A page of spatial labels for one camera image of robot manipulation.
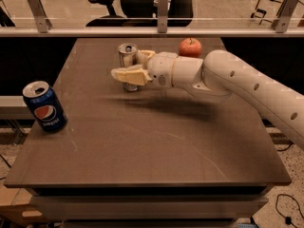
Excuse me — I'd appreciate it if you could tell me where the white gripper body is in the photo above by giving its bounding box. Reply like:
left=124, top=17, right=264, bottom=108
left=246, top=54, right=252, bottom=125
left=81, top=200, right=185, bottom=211
left=147, top=52, right=178, bottom=88

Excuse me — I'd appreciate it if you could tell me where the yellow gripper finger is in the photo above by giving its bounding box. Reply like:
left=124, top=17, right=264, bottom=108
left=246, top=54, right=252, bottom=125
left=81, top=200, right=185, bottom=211
left=111, top=64, right=152, bottom=86
left=137, top=50, right=156, bottom=67

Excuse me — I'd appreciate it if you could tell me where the silver redbull can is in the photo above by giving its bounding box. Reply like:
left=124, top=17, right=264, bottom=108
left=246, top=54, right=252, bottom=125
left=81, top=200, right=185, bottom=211
left=118, top=43, right=139, bottom=92

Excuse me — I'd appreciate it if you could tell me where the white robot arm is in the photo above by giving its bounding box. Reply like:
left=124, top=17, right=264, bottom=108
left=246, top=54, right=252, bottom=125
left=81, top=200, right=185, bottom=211
left=111, top=49, right=304, bottom=149

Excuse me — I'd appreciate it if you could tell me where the blue pepsi can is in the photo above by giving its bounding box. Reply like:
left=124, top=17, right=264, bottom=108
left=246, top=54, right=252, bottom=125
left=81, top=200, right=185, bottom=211
left=23, top=81, right=67, bottom=133

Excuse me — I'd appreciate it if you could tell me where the red apple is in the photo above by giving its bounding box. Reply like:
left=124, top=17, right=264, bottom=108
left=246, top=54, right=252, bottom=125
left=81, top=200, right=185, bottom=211
left=179, top=38, right=202, bottom=58

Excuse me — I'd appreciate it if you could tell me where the black office chair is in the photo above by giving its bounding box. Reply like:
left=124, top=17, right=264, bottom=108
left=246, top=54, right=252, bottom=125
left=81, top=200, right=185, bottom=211
left=86, top=0, right=194, bottom=27

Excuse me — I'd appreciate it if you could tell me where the yellow cart in background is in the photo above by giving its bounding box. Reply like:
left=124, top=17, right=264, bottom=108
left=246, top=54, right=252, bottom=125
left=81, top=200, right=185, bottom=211
left=250, top=0, right=285, bottom=25

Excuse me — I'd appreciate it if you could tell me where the middle metal railing bracket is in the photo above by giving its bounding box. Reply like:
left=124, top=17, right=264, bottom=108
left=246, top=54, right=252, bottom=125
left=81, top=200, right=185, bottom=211
left=158, top=0, right=168, bottom=33

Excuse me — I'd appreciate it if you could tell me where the metal railing bracket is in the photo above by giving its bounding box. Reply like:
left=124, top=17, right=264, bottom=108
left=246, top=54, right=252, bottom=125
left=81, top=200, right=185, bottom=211
left=27, top=0, right=52, bottom=33
left=272, top=0, right=300, bottom=33
left=158, top=0, right=168, bottom=33

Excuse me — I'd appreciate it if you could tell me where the left metal railing bracket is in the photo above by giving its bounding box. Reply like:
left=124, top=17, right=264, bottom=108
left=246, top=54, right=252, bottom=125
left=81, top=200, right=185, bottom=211
left=27, top=0, right=52, bottom=33

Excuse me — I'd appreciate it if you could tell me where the right metal railing bracket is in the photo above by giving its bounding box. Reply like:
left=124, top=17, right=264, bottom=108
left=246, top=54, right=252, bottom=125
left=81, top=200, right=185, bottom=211
left=272, top=0, right=300, bottom=33

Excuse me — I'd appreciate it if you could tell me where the black cable on floor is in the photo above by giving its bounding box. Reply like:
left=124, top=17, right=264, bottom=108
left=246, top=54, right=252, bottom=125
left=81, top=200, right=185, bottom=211
left=275, top=193, right=304, bottom=228

